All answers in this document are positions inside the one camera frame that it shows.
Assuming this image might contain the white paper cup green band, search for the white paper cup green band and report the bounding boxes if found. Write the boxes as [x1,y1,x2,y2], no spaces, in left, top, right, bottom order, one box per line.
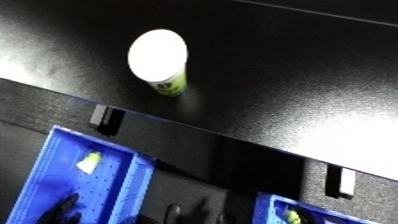
[74,150,104,175]
[126,28,191,98]
[282,208,304,224]

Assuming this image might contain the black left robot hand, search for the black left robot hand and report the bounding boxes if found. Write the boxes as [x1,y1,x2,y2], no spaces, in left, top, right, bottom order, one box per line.
[35,192,84,224]

